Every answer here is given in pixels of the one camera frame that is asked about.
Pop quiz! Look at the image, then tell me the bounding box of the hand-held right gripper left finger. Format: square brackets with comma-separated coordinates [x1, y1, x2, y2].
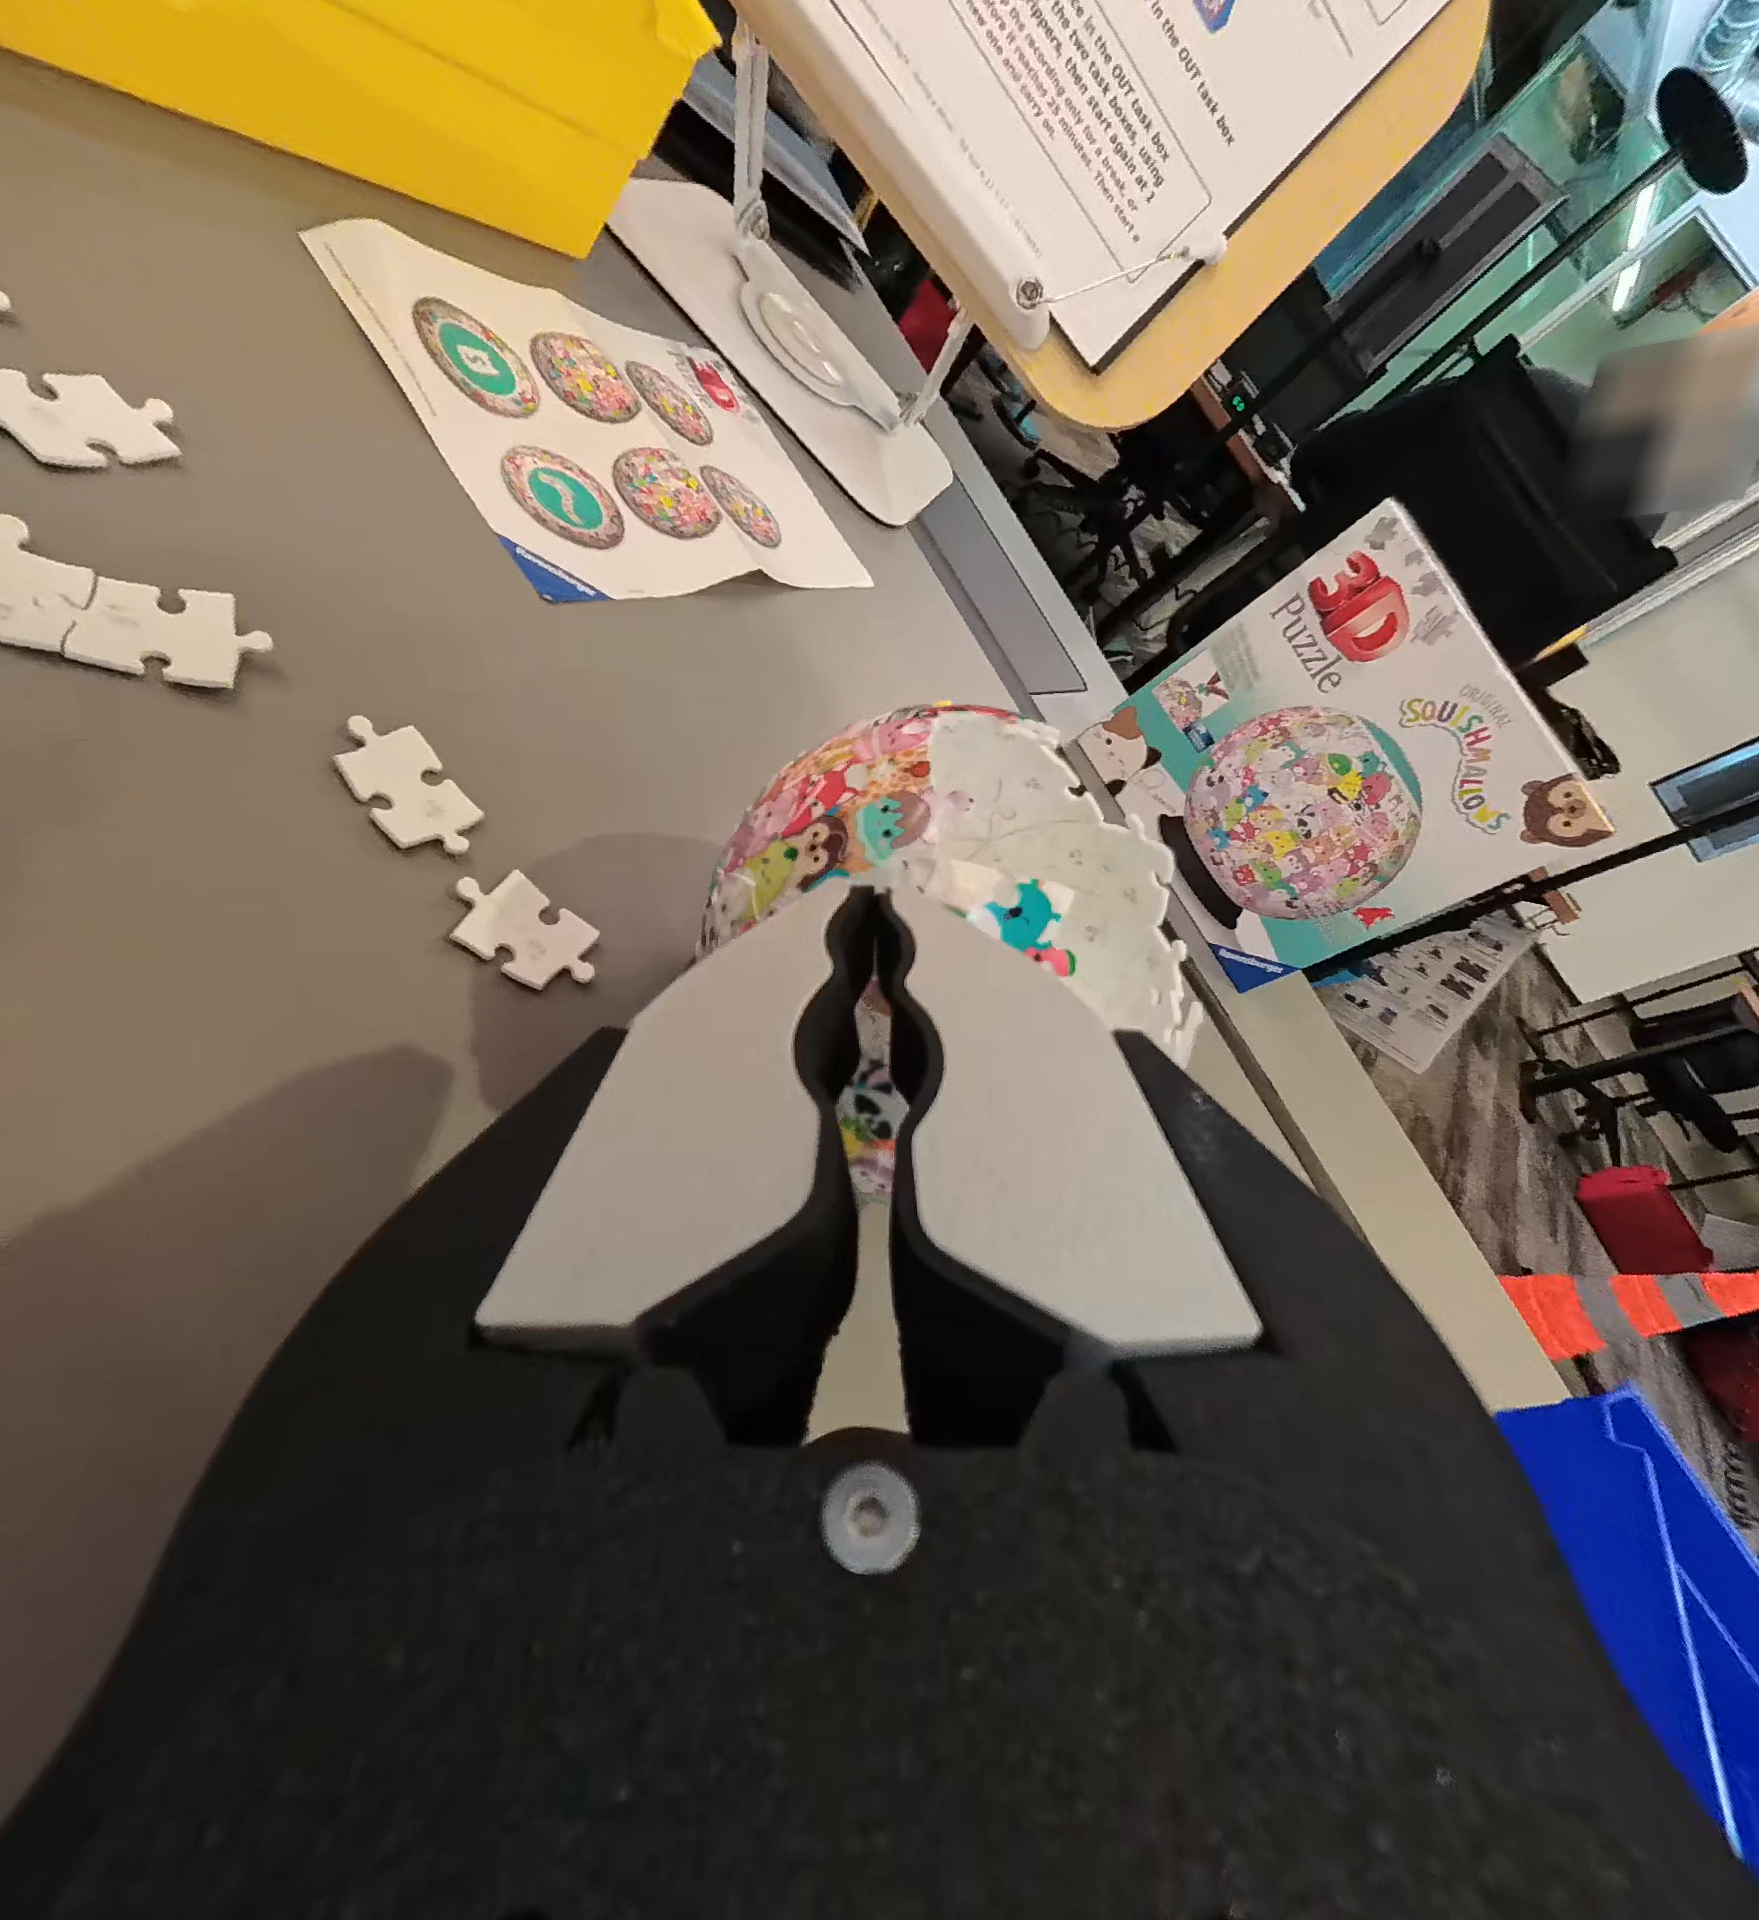
[472, 886, 879, 1454]

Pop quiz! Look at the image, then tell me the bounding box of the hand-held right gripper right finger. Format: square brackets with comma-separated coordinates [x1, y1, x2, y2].
[873, 888, 1268, 1454]

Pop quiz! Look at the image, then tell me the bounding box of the colourful puzzle ball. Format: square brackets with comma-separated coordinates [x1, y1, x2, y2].
[697, 702, 1206, 1210]

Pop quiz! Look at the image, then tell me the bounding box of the puzzle ball cardboard box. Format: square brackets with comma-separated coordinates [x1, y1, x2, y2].
[1074, 499, 1618, 994]

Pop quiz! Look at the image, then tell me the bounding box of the puzzle instruction leaflet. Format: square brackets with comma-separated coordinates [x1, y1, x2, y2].
[299, 217, 877, 603]

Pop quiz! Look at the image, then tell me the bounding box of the printed paper sheet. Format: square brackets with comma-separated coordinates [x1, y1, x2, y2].
[1312, 915, 1541, 1074]

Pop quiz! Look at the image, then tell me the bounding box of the red container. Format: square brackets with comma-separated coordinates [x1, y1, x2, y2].
[1574, 1165, 1712, 1276]

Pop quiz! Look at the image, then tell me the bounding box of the orange safety cone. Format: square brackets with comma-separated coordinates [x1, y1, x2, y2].
[1499, 1264, 1759, 1356]

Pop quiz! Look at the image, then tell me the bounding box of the white document stand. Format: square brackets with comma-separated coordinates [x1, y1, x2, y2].
[605, 20, 1223, 531]

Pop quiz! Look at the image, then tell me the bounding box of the blue plastic bin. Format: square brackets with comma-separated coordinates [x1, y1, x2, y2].
[1494, 1384, 1759, 1920]

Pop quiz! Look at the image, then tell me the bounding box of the clipboard with instruction sheet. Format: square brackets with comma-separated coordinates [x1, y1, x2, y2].
[736, 0, 1494, 432]

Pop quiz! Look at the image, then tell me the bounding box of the yellow plastic bin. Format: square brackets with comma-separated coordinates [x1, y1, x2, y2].
[0, 0, 724, 258]

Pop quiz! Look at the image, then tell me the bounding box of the black round light fixture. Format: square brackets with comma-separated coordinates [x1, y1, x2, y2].
[1655, 67, 1749, 191]

